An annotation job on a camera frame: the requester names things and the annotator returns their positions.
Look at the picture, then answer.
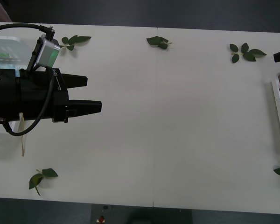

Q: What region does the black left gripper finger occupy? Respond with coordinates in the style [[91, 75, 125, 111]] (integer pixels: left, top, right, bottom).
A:
[[60, 73, 88, 90], [69, 99, 103, 119]]

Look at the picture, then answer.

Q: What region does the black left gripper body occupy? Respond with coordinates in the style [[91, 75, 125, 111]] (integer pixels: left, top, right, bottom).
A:
[[20, 68, 70, 124]]

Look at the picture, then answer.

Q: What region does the black looping gripper cable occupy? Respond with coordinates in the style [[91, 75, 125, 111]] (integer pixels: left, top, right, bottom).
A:
[[0, 71, 56, 136]]

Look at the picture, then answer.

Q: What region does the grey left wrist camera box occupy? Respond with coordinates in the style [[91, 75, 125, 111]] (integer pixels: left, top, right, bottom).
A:
[[26, 36, 61, 72]]

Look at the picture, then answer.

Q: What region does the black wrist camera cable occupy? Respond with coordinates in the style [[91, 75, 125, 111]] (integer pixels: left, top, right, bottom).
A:
[[0, 23, 56, 40]]

